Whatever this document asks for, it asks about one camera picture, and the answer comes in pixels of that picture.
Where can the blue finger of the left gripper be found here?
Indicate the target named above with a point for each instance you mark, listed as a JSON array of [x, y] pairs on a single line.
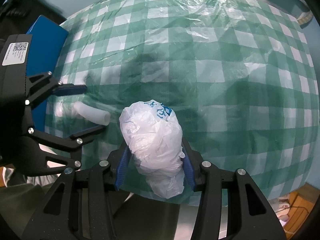
[[69, 89], [69, 144]]

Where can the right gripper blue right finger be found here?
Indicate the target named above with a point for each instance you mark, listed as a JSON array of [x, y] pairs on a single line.
[[188, 169]]

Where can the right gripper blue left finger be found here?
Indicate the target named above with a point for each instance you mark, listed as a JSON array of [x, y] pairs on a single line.
[[124, 157]]

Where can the white foam tube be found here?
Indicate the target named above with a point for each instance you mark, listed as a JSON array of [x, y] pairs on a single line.
[[94, 115]]

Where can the white plastic bag bundle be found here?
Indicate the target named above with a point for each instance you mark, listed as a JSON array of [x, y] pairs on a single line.
[[154, 136]]

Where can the blue-edged cardboard box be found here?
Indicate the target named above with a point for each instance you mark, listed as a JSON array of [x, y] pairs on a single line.
[[47, 41]]

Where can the black draped garment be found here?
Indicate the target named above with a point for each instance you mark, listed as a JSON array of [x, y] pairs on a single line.
[[17, 16]]

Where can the light green checkered plastic tablecloth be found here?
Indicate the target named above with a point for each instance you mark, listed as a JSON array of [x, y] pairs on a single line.
[[238, 74]]

